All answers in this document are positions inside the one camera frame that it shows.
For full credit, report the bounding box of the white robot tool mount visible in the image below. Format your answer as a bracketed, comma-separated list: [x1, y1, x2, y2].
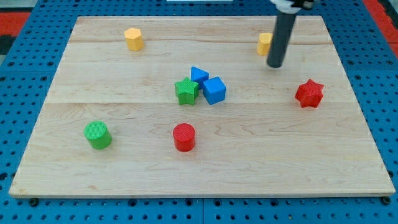
[270, 0, 317, 14]

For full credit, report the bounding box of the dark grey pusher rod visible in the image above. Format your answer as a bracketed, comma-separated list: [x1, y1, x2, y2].
[267, 12, 297, 68]

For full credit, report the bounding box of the yellow heart block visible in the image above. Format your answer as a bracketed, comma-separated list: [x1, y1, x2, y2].
[256, 32, 273, 56]

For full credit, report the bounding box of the red star block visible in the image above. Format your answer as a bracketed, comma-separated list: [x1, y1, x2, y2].
[295, 79, 324, 108]

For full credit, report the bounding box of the blue cube block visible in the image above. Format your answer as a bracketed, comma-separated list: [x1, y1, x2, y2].
[203, 77, 226, 105]

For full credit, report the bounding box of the blue triangle block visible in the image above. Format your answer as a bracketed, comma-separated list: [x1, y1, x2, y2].
[190, 67, 209, 90]

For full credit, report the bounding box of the green star block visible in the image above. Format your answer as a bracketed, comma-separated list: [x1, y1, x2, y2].
[174, 77, 199, 105]

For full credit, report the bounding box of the red cylinder block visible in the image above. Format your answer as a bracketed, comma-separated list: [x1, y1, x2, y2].
[172, 123, 195, 152]

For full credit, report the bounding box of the yellow hexagon block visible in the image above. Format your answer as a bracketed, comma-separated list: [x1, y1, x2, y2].
[124, 28, 144, 51]

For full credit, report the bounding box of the wooden board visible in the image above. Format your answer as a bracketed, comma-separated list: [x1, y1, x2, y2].
[9, 16, 396, 198]

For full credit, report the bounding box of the green cylinder block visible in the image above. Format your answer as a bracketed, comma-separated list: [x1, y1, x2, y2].
[83, 121, 113, 150]

